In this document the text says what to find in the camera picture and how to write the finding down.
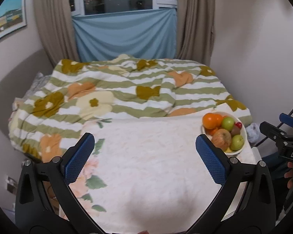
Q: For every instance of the brown kiwi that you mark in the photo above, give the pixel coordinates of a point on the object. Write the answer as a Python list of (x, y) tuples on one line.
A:
[(235, 131)]

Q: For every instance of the large orange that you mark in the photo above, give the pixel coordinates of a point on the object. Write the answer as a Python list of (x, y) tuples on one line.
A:
[(218, 119), (209, 121)]

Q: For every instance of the person right hand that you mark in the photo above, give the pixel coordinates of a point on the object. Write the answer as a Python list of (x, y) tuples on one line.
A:
[(289, 175)]

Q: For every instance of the left beige curtain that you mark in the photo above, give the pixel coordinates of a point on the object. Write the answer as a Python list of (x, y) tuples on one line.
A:
[(55, 28)]

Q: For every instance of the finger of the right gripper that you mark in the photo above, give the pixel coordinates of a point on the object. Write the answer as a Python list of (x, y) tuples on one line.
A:
[(269, 131), (286, 119)]

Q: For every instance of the white plastic bag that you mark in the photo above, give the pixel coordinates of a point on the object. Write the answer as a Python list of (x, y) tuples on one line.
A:
[(253, 133)]

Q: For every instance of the reddish yellow apple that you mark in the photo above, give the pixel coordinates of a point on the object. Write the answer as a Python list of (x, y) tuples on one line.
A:
[(222, 139)]

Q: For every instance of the grey bed headboard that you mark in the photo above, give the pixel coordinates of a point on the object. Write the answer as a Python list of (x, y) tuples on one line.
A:
[(19, 80)]

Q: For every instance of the blue hanging cloth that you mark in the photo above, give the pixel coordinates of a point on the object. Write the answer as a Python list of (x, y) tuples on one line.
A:
[(145, 34)]

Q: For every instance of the floral white tablecloth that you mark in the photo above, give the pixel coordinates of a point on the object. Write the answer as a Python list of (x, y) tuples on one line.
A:
[(145, 174)]

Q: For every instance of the framed wall picture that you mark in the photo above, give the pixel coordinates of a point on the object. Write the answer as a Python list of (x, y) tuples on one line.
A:
[(12, 16)]

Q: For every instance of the green apple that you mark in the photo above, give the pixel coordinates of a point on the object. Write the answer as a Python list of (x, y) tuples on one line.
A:
[(237, 143), (228, 123)]

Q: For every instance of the right beige curtain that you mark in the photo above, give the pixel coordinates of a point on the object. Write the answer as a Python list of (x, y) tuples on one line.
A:
[(195, 30)]

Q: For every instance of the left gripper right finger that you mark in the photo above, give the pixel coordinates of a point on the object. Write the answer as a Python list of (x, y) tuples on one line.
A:
[(245, 202)]

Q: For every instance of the red cherry tomato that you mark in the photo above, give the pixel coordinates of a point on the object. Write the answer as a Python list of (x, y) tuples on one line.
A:
[(239, 125)]

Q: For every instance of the green striped floral blanket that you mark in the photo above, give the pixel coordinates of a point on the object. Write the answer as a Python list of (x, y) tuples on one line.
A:
[(51, 119)]

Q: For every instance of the cream cartoon plate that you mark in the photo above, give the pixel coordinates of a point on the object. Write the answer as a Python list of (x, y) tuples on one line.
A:
[(243, 133)]

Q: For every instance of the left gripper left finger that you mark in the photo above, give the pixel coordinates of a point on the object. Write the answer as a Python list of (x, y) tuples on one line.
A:
[(34, 212)]

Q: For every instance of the beige curtain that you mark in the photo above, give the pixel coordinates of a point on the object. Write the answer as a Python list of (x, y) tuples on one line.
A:
[(55, 28), (195, 30)]

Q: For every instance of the small tangerine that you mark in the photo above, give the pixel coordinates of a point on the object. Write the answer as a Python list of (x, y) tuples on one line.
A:
[(211, 132)]

